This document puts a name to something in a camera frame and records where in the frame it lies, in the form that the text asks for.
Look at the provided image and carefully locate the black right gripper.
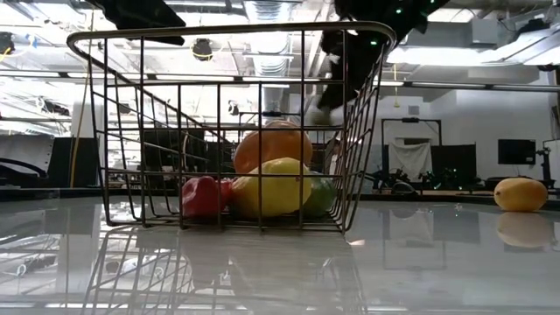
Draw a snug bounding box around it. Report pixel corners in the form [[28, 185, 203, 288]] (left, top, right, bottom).
[[317, 28, 395, 110]]

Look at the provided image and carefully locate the bronze wire basket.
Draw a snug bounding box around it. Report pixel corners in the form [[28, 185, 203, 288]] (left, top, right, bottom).
[[66, 20, 398, 235]]

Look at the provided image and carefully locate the orange fruit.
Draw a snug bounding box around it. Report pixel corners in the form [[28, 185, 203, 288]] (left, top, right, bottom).
[[233, 120, 314, 175]]

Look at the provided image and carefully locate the green bell pepper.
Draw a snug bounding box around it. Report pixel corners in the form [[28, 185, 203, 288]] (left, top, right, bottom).
[[304, 172, 339, 219]]

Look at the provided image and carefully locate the yellow lemon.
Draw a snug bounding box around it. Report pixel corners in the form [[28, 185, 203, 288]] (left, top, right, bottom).
[[229, 157, 314, 219]]

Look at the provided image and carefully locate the plain red pepper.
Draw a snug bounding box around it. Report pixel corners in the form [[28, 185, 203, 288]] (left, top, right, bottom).
[[181, 175, 235, 219]]

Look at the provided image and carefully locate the yellow orange mango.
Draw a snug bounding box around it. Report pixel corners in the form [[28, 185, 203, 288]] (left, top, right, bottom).
[[493, 176, 550, 214]]

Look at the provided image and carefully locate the white hanging cloth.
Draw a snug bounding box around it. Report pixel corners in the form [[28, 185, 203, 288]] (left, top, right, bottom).
[[388, 142, 433, 181]]

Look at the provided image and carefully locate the black background robot rig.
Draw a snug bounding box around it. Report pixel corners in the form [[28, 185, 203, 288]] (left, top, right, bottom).
[[365, 165, 480, 197]]

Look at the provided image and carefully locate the white pillar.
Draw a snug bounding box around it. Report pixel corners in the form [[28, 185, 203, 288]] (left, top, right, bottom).
[[71, 101, 109, 189]]

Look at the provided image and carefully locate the black partition panel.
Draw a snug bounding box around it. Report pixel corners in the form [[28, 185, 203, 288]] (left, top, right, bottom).
[[45, 136, 101, 189], [430, 143, 478, 181]]

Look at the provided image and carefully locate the black ceiling device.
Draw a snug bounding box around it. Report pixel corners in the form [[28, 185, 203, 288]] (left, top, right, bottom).
[[0, 31, 15, 56]]

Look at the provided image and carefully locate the grey ceiling box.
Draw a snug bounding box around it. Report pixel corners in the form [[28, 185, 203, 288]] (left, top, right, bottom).
[[470, 17, 500, 45]]

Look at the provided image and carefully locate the grey perforated sheet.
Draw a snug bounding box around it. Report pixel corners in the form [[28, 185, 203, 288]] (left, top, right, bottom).
[[0, 133, 56, 177]]

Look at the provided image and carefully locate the black tripod stand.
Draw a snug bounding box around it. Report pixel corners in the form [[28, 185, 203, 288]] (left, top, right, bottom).
[[535, 147, 553, 181]]

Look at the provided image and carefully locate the white board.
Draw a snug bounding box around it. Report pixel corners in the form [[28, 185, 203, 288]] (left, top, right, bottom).
[[543, 138, 560, 181]]

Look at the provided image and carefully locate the black overhead camera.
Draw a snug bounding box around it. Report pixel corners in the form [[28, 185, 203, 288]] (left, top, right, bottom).
[[191, 38, 214, 62]]

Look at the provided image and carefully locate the black metal frame stand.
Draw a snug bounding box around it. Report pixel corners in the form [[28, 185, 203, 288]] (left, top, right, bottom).
[[381, 116, 443, 185]]

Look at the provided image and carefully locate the ribbed silver ceiling duct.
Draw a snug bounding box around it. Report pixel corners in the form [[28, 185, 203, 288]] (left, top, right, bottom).
[[244, 0, 292, 78]]

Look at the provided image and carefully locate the grey horizontal metal rail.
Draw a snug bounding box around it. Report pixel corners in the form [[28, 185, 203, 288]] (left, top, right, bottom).
[[0, 68, 560, 94]]

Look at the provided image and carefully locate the yellow hanging cable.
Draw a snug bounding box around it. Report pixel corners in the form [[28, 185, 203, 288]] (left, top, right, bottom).
[[68, 8, 96, 189]]

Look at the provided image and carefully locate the black wall monitor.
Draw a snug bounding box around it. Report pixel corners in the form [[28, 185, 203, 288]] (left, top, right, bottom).
[[497, 138, 537, 166]]

